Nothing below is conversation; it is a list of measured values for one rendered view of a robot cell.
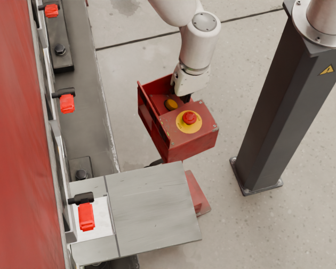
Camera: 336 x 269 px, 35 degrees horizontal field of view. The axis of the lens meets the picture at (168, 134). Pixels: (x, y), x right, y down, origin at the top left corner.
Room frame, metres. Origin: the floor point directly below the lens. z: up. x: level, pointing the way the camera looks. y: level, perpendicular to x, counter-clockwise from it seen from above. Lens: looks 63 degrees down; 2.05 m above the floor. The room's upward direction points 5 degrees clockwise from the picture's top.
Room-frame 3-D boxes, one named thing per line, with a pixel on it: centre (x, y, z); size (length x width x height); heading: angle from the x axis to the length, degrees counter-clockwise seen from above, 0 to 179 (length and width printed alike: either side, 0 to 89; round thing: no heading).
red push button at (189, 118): (0.70, -0.05, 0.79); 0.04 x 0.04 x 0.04
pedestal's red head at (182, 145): (0.74, -0.02, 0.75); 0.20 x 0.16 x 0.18; 30
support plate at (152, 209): (0.36, 0.06, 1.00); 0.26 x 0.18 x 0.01; 107
